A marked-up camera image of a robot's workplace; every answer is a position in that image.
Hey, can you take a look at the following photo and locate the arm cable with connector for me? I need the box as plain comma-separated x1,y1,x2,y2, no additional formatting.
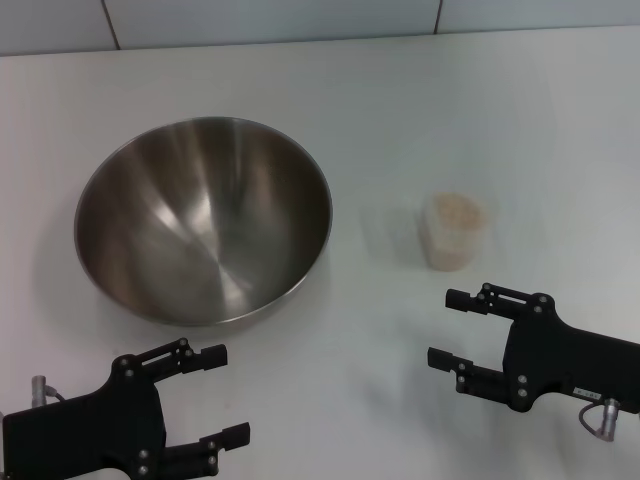
577,398,622,443
31,374,67,402

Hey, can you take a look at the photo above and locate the stainless steel mixing bowl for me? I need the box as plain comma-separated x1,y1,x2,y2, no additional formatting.
73,115,334,328

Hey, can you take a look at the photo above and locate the left arm cable with connector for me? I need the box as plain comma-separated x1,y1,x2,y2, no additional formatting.
31,374,67,402

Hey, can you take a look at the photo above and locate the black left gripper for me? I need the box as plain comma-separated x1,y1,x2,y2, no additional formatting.
2,338,230,480

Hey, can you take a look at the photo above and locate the clear plastic cup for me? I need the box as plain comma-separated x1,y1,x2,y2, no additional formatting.
419,189,495,275

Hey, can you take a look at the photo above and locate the right arm cable with connector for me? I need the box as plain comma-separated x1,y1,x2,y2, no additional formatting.
577,398,622,443

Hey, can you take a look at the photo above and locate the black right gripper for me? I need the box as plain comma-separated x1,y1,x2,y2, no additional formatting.
427,282,640,416

